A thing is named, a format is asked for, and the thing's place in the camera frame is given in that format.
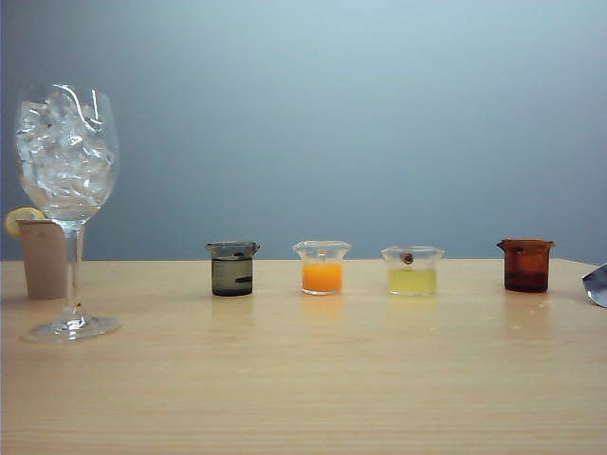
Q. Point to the smoky grey measuring cup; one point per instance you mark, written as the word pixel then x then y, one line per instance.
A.
pixel 232 272

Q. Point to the clear cup with orange juice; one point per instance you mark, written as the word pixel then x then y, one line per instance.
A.
pixel 322 277

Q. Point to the clear cup with yellow juice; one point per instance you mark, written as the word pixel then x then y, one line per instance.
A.
pixel 412 279

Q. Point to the amber measuring cup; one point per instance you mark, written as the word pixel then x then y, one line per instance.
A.
pixel 525 270

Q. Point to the beige paper cup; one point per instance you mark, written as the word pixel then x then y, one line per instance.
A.
pixel 42 260

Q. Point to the wine glass with ice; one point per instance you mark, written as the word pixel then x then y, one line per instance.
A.
pixel 66 142

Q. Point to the yellow lemon slice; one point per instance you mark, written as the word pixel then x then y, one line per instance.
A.
pixel 15 221

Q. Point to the stainless steel ice scoop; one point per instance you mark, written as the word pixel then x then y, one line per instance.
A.
pixel 597 286

